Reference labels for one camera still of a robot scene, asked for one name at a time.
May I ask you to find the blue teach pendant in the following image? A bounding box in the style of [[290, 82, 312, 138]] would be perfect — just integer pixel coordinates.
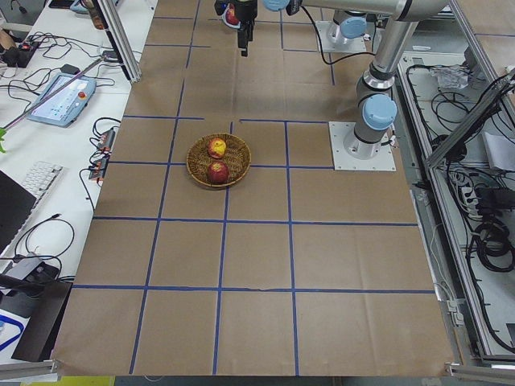
[[27, 76, 97, 127]]

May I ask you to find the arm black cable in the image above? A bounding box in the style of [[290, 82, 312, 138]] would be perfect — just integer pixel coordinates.
[[299, 6, 377, 65]]

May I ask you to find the white keyboard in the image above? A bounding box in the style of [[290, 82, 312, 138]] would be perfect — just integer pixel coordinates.
[[21, 161, 64, 202]]

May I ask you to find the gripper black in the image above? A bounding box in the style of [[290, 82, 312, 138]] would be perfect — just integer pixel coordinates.
[[234, 0, 257, 57]]

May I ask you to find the red yellow apple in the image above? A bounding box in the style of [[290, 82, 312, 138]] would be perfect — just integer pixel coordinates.
[[208, 138, 227, 159]]

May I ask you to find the light blue plate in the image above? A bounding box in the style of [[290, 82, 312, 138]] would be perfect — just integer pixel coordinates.
[[222, 14, 241, 29]]

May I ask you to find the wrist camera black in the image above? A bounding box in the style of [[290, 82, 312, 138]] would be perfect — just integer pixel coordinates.
[[214, 0, 229, 16]]

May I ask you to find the red apple on plate left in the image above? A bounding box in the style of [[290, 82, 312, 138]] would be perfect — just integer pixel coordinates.
[[225, 9, 237, 18]]

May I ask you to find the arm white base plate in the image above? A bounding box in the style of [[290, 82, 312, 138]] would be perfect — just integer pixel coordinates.
[[315, 17, 367, 53], [328, 121, 397, 172]]

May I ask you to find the aluminium frame post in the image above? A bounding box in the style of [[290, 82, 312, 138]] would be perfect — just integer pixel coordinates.
[[97, 0, 142, 84]]

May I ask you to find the dark red apple in basket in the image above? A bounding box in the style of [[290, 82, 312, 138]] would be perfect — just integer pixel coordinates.
[[208, 161, 229, 184]]

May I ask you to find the woven wicker basket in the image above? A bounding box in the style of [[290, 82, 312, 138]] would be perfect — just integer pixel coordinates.
[[186, 133, 251, 189]]

